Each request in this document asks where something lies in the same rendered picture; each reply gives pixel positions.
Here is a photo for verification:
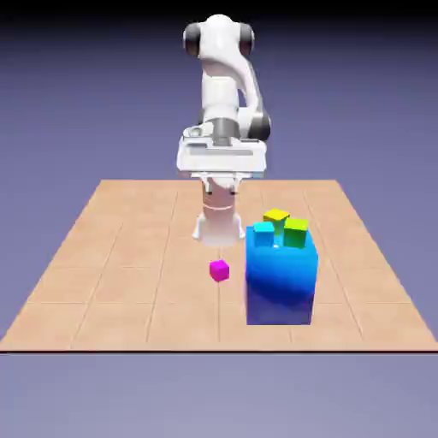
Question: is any small cyan cube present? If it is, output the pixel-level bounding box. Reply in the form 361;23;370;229
252;221;276;249

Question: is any small yellow cube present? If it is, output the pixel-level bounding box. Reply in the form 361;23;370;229
262;208;291;237

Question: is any small green cube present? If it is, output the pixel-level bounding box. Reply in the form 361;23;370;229
282;217;310;250

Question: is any small magenta cube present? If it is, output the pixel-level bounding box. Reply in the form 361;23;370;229
209;258;231;282

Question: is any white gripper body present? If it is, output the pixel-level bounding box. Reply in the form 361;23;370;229
175;135;268;181

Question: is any large blue box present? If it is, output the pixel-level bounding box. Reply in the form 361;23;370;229
245;224;319;326

